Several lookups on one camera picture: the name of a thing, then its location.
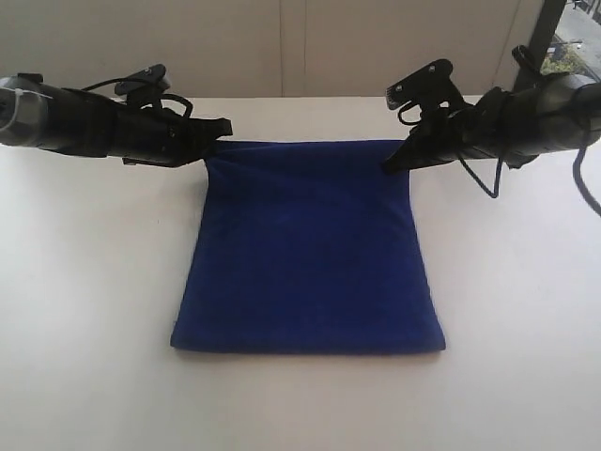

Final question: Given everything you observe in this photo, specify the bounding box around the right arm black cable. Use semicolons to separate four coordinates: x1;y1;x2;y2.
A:
457;149;511;199

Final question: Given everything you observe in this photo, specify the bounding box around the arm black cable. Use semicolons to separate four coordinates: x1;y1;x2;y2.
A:
84;77;193;118
457;149;511;199

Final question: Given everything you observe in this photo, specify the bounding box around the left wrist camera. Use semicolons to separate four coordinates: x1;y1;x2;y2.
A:
114;64;171;100

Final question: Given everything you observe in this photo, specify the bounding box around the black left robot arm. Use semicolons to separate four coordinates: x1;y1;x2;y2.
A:
1;64;233;168

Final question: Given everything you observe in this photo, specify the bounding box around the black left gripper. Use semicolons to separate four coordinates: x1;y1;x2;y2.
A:
107;109;233;167

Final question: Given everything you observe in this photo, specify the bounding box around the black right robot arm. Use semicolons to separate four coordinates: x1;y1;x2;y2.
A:
382;73;600;175

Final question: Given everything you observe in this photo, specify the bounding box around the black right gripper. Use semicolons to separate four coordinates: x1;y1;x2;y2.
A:
383;87;510;175

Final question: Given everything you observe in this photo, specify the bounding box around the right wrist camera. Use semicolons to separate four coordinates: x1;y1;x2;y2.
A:
385;59;466;114

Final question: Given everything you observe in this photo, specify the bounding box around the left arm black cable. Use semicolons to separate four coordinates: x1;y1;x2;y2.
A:
84;77;193;118

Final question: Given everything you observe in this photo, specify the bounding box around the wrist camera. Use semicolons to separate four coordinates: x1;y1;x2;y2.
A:
114;64;171;100
385;59;466;114

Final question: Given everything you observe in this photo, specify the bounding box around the black window frame post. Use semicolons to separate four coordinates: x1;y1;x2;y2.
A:
511;0;566;91

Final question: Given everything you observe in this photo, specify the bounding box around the blue towel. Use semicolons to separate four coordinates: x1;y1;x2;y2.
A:
170;140;446;355

